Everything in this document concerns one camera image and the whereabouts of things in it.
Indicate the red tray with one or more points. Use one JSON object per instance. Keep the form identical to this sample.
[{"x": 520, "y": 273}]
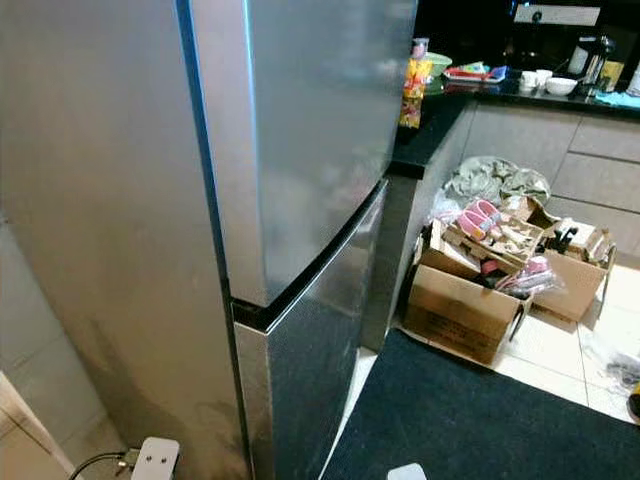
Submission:
[{"x": 472, "y": 72}]

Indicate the olive crumpled bag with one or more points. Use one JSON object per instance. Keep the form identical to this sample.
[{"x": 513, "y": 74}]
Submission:
[{"x": 490, "y": 180}]

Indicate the white drawer tower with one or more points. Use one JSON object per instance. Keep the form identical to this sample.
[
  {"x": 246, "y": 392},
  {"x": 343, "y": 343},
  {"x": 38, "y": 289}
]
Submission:
[{"x": 635, "y": 80}]

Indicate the clear plastic floor bag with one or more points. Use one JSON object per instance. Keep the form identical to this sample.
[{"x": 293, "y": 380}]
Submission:
[{"x": 615, "y": 365}]

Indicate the black steel kettle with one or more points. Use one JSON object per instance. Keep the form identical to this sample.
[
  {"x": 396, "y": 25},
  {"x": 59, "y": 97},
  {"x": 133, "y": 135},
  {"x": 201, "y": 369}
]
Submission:
[{"x": 598, "y": 60}]

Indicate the pink tumbler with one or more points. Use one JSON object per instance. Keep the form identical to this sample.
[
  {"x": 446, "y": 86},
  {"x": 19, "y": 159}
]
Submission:
[{"x": 419, "y": 46}]

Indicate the grey socket panel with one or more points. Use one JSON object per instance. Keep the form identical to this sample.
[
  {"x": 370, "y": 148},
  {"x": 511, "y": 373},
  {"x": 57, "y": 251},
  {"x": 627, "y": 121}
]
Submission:
[{"x": 555, "y": 15}]

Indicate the silver fridge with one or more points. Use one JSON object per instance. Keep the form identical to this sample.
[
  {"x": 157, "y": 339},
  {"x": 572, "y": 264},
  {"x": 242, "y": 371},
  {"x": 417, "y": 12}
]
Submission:
[{"x": 110, "y": 200}]

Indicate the blue cloth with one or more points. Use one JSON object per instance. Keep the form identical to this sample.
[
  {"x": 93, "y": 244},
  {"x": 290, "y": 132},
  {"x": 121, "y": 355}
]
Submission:
[{"x": 618, "y": 99}]

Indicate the silver fridge door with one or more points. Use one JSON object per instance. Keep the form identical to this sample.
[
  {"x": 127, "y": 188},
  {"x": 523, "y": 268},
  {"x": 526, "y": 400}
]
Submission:
[
  {"x": 310, "y": 120},
  {"x": 300, "y": 370}
]

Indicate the green plastic bowl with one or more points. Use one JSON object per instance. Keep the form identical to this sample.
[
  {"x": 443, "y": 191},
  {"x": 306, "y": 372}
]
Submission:
[{"x": 438, "y": 62}]

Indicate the small white bowl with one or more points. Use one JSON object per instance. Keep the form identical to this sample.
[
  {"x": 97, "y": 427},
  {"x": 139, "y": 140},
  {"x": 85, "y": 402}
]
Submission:
[{"x": 561, "y": 86}]

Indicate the black kitchen countertop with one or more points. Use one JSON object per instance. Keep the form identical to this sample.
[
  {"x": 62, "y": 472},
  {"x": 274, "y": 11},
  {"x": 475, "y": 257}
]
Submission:
[{"x": 425, "y": 140}]

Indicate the white cup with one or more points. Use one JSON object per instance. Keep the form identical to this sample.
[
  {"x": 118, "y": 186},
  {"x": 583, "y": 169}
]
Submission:
[
  {"x": 544, "y": 76},
  {"x": 527, "y": 79}
]

